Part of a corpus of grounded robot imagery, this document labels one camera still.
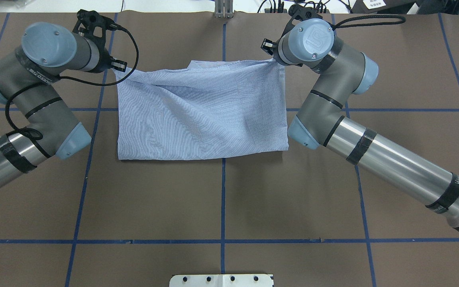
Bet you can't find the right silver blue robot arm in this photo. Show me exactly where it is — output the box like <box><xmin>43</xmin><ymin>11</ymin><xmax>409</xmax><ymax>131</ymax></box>
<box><xmin>261</xmin><ymin>15</ymin><xmax>459</xmax><ymax>232</ymax></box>

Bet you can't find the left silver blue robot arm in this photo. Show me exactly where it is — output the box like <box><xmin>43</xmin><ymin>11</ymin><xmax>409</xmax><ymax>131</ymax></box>
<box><xmin>0</xmin><ymin>22</ymin><xmax>126</xmax><ymax>188</ymax></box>

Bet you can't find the orange black usb hub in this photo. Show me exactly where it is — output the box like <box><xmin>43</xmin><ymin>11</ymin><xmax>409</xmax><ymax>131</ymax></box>
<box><xmin>263</xmin><ymin>2</ymin><xmax>287</xmax><ymax>14</ymax></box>

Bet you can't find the black box with white label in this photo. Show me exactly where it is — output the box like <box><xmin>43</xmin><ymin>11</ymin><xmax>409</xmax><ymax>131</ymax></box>
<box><xmin>351</xmin><ymin>0</ymin><xmax>416</xmax><ymax>14</ymax></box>

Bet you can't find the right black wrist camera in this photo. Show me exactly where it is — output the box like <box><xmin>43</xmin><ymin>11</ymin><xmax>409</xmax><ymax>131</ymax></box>
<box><xmin>285</xmin><ymin>4</ymin><xmax>323</xmax><ymax>30</ymax></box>

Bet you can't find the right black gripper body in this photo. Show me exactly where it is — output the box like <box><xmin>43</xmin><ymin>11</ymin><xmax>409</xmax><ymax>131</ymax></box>
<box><xmin>273</xmin><ymin>41</ymin><xmax>286</xmax><ymax>66</ymax></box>

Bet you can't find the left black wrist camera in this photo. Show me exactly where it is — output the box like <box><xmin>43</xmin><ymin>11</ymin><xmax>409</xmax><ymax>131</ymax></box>
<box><xmin>72</xmin><ymin>9</ymin><xmax>127</xmax><ymax>41</ymax></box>

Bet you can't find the aluminium frame post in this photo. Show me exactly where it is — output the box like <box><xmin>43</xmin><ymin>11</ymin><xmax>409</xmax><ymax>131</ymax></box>
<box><xmin>214</xmin><ymin>0</ymin><xmax>234</xmax><ymax>19</ymax></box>

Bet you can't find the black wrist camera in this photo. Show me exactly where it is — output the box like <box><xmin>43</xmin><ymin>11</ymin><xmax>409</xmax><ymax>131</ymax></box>
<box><xmin>72</xmin><ymin>9</ymin><xmax>127</xmax><ymax>41</ymax></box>
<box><xmin>285</xmin><ymin>4</ymin><xmax>323</xmax><ymax>30</ymax></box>

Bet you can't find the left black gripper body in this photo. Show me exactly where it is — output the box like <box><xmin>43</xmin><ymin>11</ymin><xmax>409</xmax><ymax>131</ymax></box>
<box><xmin>94</xmin><ymin>51</ymin><xmax>112</xmax><ymax>73</ymax></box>

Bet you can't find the light blue striped shirt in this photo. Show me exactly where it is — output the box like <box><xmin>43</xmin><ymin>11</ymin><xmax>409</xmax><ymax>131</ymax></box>
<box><xmin>115</xmin><ymin>59</ymin><xmax>288</xmax><ymax>161</ymax></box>

